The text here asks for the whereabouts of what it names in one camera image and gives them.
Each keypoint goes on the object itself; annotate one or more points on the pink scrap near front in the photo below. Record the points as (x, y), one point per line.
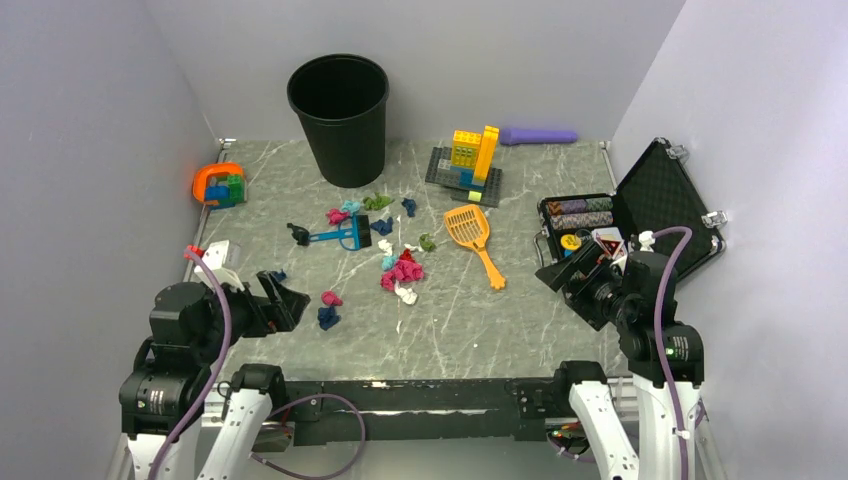
(331, 299)

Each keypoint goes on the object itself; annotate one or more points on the pink paper scrap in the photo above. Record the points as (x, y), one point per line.
(336, 216)

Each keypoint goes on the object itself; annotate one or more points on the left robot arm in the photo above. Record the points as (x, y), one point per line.
(162, 401)

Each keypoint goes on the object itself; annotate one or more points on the orange slotted scoop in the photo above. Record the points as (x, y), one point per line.
(468, 227)

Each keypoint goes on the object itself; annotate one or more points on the yellow blue brick tower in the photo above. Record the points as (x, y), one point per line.
(472, 154)

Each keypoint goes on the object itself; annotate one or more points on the black poker chip case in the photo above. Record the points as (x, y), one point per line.
(656, 193)

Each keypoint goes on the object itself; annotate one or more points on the grey brick baseplate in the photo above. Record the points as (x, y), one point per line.
(459, 181)

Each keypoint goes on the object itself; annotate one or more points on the light blue paper scrap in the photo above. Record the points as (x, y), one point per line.
(388, 262)

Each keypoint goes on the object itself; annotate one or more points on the large green paper scrap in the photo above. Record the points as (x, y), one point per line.
(376, 202)

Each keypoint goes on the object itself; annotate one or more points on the small magenta paper scrap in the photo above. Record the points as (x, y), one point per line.
(387, 281)

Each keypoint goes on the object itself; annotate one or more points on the teal paper scrap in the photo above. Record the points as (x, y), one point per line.
(351, 207)

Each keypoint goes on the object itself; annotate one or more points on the blue hand brush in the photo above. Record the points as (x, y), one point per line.
(353, 234)

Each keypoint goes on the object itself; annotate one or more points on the long white paper scrap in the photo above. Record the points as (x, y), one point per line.
(386, 247)

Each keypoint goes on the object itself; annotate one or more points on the black paper scrap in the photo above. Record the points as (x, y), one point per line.
(300, 234)

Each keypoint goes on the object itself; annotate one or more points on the large magenta paper scrap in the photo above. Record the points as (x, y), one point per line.
(405, 271)

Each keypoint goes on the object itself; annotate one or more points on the small navy paper scrap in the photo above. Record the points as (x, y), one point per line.
(410, 207)

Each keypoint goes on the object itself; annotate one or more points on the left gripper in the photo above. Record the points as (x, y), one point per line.
(268, 316)

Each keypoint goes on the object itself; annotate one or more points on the orange holder with bricks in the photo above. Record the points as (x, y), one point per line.
(220, 186)

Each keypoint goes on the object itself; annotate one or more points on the red paper scrap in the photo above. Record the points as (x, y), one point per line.
(407, 256)

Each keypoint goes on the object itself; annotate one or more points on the dark blue front scrap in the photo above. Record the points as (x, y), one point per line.
(328, 317)

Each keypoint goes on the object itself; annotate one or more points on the purple cylindrical handle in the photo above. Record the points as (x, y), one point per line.
(520, 136)

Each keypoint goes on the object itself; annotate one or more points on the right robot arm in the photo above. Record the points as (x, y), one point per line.
(664, 356)

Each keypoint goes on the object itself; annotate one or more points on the black plastic trash bin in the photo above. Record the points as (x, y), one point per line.
(341, 102)

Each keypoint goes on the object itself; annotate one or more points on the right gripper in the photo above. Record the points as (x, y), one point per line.
(558, 273)

